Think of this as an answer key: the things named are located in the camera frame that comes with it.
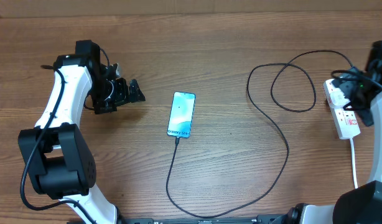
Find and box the blue Galaxy S24+ smartphone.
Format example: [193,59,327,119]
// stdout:
[167,92,196,139]

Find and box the black charging cable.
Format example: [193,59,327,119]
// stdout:
[165,49,355,219]

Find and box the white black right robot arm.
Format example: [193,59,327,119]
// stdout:
[274,40,382,223]

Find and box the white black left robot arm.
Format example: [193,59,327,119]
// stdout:
[18,40,145,223]

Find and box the white charger plug adapter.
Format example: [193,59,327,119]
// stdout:
[328,90,350,109]

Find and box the white power strip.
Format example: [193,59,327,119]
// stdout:
[323,79,361,139]

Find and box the white power strip cord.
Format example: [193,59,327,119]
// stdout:
[349,138,360,190]

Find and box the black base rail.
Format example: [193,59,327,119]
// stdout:
[66,213,291,224]

